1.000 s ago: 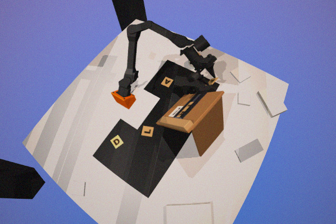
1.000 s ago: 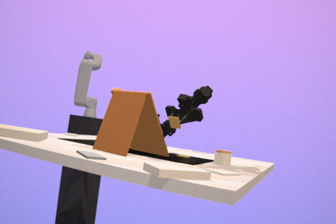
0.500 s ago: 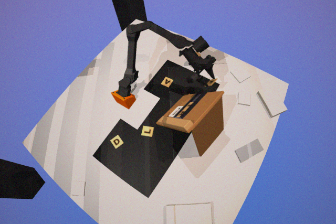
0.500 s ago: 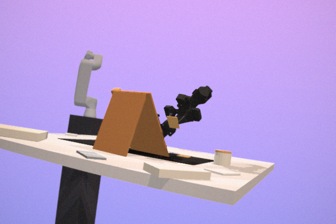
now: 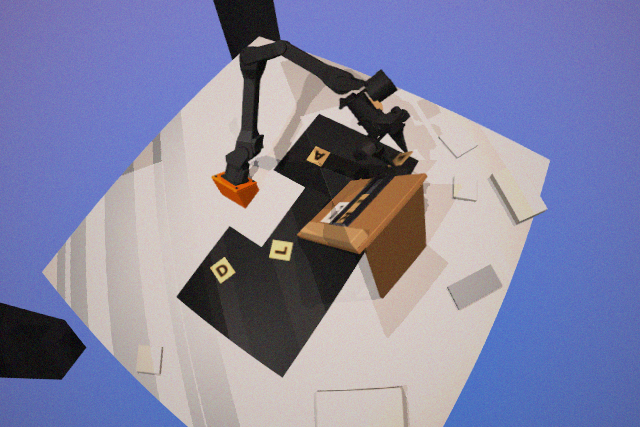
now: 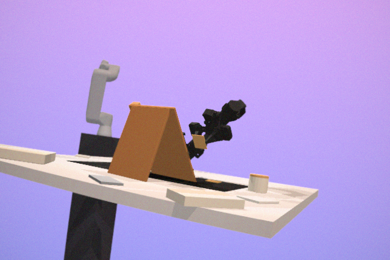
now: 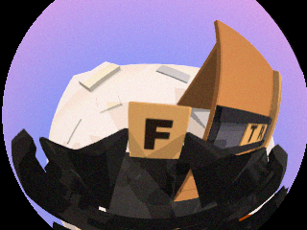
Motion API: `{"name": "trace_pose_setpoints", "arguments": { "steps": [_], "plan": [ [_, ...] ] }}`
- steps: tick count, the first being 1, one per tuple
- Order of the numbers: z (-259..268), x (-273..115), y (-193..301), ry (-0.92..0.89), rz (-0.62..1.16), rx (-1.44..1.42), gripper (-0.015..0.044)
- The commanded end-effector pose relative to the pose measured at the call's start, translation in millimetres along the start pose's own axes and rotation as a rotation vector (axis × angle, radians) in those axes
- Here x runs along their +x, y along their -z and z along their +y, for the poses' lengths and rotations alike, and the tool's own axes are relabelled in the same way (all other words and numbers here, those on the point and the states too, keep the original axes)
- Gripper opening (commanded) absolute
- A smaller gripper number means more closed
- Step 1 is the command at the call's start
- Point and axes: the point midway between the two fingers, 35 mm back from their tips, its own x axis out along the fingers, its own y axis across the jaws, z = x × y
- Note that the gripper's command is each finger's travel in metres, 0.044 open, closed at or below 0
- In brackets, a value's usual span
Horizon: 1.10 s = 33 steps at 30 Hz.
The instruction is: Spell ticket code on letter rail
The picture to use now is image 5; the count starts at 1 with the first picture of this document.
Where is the beige cylindrical container with orange lid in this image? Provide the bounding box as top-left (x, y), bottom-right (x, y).
top-left (369, 98), bottom-right (383, 111)

